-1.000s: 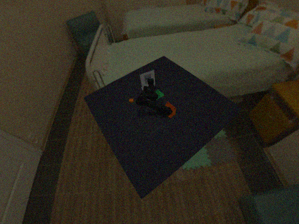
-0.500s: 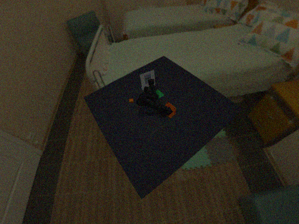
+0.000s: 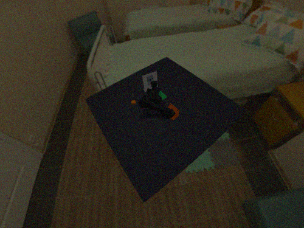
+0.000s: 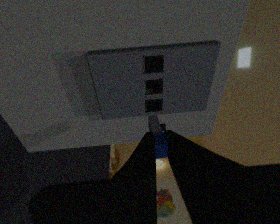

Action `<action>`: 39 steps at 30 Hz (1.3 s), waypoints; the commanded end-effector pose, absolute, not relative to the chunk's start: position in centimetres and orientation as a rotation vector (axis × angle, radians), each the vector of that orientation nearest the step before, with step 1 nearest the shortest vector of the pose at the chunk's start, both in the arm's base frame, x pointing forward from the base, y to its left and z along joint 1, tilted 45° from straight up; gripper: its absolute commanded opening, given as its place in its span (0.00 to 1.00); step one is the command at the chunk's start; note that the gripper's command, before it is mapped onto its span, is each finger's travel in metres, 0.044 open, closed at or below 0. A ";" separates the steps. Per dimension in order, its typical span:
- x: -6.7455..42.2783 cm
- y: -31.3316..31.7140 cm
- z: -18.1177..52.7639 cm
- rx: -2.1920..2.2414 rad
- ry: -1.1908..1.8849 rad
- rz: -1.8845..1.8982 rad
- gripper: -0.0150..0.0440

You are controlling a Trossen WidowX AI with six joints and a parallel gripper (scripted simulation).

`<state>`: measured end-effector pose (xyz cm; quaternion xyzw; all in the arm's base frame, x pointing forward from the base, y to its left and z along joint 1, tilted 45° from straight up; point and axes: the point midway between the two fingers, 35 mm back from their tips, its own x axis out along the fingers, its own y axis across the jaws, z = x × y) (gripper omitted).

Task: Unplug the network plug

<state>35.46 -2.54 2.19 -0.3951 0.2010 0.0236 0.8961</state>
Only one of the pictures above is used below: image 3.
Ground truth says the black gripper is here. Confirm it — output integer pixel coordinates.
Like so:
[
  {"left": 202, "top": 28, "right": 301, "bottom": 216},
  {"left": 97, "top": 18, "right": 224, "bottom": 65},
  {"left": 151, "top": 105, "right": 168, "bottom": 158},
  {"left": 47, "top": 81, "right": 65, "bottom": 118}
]
[{"left": 151, "top": 80, "right": 159, "bottom": 92}]

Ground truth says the green flat square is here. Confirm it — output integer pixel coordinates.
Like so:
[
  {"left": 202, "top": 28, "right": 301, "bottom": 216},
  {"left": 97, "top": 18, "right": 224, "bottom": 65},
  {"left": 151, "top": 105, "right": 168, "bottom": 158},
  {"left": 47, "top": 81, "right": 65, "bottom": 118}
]
[{"left": 159, "top": 91, "right": 167, "bottom": 100}]

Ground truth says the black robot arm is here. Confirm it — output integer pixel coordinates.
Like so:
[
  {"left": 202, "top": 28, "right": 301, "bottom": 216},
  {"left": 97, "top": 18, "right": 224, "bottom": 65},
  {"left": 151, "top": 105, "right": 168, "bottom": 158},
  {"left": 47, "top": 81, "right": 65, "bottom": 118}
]
[{"left": 138, "top": 88, "right": 176, "bottom": 118}]

